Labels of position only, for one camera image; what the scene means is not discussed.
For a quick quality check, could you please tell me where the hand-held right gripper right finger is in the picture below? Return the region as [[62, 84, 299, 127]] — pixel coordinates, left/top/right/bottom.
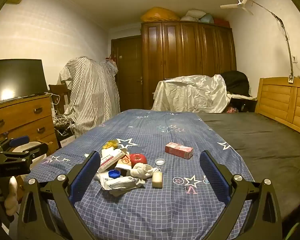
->
[[199, 150, 283, 240]]

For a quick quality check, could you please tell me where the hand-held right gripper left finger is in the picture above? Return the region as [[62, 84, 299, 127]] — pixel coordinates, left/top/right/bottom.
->
[[17, 151, 102, 240]]

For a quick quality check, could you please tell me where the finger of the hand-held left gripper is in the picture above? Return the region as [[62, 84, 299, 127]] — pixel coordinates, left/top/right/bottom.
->
[[0, 142, 53, 164], [0, 135, 30, 153]]

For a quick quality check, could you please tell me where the white plastic bucket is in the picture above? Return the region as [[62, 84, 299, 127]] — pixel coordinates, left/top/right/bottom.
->
[[12, 141, 47, 167]]

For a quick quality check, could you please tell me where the red and white medicine box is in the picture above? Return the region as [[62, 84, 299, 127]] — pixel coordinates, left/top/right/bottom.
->
[[99, 149, 125, 173]]

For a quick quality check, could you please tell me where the white plastic packet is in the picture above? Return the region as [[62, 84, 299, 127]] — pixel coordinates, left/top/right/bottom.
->
[[94, 172, 146, 197]]

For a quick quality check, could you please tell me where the small beige carton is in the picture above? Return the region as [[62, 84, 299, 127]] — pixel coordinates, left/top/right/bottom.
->
[[114, 155, 132, 177]]

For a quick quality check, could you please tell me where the beige soap bar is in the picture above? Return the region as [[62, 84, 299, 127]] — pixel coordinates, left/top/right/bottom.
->
[[152, 172, 163, 188]]

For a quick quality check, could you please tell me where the person's left hand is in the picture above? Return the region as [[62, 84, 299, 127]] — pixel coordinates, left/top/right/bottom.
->
[[0, 176, 19, 216]]

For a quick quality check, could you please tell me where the wooden chest of drawers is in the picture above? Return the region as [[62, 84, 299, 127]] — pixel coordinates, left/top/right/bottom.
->
[[0, 94, 59, 155]]

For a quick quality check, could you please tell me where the yellow snack wrapper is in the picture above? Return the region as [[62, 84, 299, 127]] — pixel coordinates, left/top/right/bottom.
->
[[102, 140, 118, 150]]

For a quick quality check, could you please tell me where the black and white cardboard box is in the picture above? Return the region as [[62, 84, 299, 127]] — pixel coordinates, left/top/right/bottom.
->
[[55, 127, 77, 148]]

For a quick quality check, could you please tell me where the red carton box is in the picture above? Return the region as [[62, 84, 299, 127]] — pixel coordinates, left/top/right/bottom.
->
[[165, 142, 193, 159]]

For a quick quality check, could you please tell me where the red apple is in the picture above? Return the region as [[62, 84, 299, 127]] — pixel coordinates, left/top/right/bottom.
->
[[129, 153, 148, 167]]

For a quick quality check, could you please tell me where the black bed sheet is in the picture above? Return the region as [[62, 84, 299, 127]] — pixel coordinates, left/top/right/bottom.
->
[[197, 112, 300, 220]]

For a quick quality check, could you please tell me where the black flat television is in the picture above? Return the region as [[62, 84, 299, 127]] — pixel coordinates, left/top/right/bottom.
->
[[0, 59, 47, 104]]

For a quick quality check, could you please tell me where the dark wooden chair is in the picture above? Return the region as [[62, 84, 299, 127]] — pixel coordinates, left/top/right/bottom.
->
[[49, 84, 70, 115]]

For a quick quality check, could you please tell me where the blue star printed blanket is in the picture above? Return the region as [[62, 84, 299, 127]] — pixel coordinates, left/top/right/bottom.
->
[[24, 109, 255, 240]]

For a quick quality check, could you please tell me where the grey striped cloth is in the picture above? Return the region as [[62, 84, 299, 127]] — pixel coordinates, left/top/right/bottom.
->
[[57, 56, 121, 138]]

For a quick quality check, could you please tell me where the black cloth heap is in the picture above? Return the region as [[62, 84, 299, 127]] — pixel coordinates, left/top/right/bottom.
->
[[220, 70, 250, 97]]

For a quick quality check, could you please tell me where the light wooden headboard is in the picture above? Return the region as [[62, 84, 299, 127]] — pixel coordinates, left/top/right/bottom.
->
[[255, 77, 300, 139]]

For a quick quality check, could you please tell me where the red clothes hanger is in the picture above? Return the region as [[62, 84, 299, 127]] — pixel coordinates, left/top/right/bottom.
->
[[105, 54, 118, 68]]

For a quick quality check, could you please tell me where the brown wooden wardrobe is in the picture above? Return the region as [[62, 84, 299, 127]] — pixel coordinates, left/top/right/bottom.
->
[[141, 21, 237, 110]]

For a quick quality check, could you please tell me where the thin bent pole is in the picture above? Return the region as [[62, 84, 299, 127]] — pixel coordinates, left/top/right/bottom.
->
[[226, 0, 295, 84]]

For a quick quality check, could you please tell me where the red storage box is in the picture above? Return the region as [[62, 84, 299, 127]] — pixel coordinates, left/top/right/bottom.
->
[[213, 18, 230, 28]]

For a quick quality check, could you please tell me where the white plastic bag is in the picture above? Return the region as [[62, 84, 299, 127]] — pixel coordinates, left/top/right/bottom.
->
[[180, 10, 206, 22]]

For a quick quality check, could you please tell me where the orange bag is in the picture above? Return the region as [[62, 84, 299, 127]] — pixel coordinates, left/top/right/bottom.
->
[[140, 7, 180, 22]]

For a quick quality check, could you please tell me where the white ceiling fan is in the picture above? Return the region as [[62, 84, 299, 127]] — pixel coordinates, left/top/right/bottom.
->
[[220, 0, 254, 15]]

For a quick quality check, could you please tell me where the tangle of white cables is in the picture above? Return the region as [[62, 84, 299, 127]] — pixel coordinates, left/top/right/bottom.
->
[[51, 94, 77, 130]]

